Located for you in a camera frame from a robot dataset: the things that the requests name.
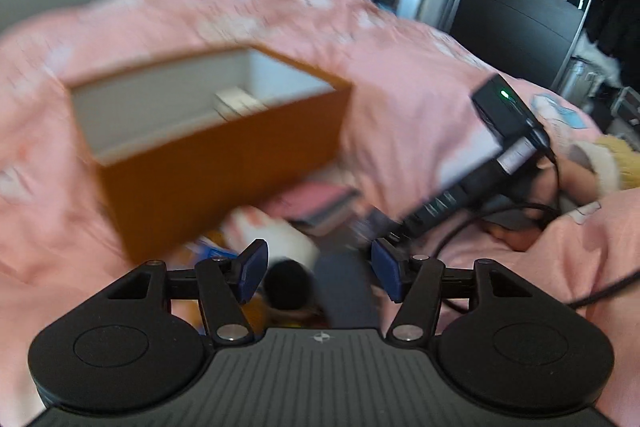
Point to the silver metal case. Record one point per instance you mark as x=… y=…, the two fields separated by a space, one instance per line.
x=625 y=107

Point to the white plush toy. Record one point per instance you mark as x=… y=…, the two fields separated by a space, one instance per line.
x=285 y=247

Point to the pink printed blanket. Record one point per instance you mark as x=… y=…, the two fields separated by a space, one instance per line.
x=415 y=72

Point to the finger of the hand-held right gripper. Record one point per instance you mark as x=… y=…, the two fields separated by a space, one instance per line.
x=382 y=227

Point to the dark grey cloth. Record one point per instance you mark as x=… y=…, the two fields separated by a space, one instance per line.
x=345 y=292

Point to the orange cardboard box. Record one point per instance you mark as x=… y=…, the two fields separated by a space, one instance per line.
x=215 y=177

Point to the person's right hand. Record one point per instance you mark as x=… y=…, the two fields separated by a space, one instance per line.
x=575 y=179

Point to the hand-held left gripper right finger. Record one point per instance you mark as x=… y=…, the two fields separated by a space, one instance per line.
x=387 y=269

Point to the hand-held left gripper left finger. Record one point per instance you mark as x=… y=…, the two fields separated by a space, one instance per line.
x=252 y=269

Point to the brown raccoon plush toy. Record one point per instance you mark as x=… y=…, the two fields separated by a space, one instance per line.
x=215 y=252

